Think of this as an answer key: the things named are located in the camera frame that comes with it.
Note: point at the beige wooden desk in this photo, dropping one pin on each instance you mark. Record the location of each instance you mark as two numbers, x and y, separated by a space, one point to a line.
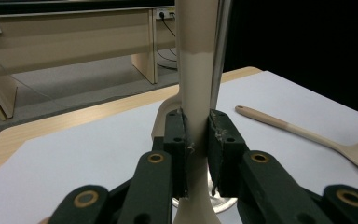
59 40

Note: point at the black curtain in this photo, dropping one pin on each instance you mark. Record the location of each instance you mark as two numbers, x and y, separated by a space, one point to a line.
307 46

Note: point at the steel utensil rack stand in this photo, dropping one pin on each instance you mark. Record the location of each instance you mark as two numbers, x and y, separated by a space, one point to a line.
222 46

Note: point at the beige solid spatula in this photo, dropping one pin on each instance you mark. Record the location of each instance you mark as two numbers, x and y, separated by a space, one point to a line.
195 93

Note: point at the beige perforated skimmer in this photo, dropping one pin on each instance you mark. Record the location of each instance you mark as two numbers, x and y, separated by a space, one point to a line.
292 127

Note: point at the white wall socket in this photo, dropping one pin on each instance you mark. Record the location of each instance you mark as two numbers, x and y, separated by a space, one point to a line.
165 13

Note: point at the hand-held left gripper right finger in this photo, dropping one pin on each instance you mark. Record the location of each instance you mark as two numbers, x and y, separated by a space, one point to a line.
227 161

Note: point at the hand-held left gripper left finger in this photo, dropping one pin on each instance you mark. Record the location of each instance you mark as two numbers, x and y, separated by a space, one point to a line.
174 155

